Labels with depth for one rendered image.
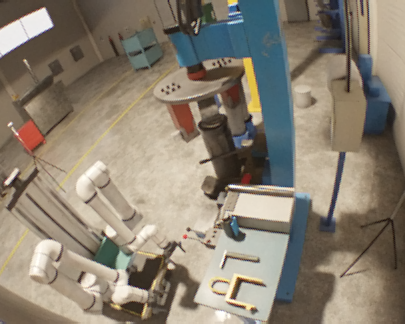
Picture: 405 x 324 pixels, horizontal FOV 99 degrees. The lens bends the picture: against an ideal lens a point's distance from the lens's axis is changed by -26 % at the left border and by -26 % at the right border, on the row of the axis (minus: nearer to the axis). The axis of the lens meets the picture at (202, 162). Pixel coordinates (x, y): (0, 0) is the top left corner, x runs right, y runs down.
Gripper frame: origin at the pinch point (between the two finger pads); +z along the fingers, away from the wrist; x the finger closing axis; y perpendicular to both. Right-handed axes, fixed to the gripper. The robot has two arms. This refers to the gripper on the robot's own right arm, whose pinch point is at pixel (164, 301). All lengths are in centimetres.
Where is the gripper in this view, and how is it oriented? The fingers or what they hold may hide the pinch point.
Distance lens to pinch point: 173.4
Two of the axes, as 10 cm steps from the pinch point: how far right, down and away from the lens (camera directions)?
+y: -7.5, 3.8, 5.3
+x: -0.6, 7.6, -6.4
